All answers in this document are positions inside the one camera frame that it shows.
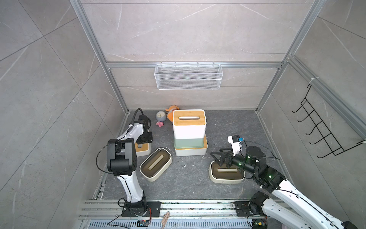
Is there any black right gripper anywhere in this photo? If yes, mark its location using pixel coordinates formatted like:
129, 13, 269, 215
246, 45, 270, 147
211, 147, 257, 176

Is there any bamboo lid box edge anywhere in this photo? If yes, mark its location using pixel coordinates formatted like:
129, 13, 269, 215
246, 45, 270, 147
135, 143, 151, 157

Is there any large bamboo lid tissue box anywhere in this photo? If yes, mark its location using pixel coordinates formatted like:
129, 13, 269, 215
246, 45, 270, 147
174, 136, 208, 156

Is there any mint green tissue box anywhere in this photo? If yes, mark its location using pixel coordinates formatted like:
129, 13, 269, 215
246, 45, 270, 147
174, 138, 205, 149

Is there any white tissue box bamboo lid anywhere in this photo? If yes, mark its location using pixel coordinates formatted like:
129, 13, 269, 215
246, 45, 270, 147
173, 109, 207, 139

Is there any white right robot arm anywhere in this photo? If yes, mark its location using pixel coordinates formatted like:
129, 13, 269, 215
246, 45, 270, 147
210, 146, 356, 229

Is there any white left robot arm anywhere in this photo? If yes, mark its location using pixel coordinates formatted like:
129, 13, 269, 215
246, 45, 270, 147
95, 108, 161, 217

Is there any small pink pig toy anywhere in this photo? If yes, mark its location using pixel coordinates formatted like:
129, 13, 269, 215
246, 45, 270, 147
156, 121, 164, 128

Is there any cream box dark lid right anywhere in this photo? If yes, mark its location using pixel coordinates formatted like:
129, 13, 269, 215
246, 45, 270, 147
209, 161, 245, 184

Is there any cream box dark lid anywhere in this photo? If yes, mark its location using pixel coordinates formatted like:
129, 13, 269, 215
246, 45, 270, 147
140, 148, 173, 182
209, 161, 245, 184

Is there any small grey alarm clock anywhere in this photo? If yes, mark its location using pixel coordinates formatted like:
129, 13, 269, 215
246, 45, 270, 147
155, 111, 166, 122

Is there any cream box dark lid left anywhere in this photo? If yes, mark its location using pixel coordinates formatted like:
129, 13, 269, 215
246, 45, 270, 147
140, 148, 173, 182

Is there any orange plush fish toy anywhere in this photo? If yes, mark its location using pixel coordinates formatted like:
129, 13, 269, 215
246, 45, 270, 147
165, 105, 180, 122

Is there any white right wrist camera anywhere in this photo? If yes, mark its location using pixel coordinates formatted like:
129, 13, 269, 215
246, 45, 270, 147
227, 135, 243, 156

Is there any white wire mesh basket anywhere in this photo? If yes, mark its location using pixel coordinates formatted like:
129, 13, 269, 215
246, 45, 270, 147
154, 64, 224, 90

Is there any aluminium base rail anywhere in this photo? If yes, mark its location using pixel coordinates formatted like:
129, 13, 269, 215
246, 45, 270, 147
78, 199, 318, 229

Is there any black wire hook rack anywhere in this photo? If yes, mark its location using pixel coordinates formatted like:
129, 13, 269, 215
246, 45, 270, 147
291, 84, 366, 158

